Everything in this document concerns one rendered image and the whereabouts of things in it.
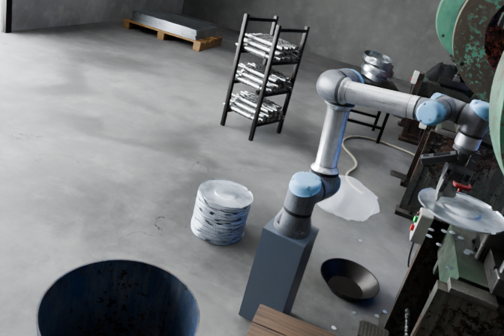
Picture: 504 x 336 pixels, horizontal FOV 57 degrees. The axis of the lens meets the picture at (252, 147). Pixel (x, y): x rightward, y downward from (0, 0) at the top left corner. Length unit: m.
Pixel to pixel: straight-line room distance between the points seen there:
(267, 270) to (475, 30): 1.79
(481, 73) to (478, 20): 0.29
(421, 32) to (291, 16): 2.18
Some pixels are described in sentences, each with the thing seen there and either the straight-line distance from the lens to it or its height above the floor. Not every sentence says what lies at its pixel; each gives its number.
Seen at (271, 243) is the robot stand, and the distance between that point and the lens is 1.87.
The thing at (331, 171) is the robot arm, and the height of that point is 0.70.
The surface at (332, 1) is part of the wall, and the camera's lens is 8.31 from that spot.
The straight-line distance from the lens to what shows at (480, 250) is 1.78.
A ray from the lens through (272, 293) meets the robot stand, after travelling 1.98.
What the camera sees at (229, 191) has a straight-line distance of 2.49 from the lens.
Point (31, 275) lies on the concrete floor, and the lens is 2.20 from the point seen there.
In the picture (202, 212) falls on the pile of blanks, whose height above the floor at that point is 0.15.
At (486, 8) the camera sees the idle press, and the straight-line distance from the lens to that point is 2.94.
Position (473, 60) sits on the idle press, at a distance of 2.96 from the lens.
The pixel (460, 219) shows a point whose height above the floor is 0.78.
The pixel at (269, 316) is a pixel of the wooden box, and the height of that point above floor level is 0.35.
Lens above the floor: 1.42
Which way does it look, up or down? 23 degrees down
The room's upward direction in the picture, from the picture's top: 14 degrees clockwise
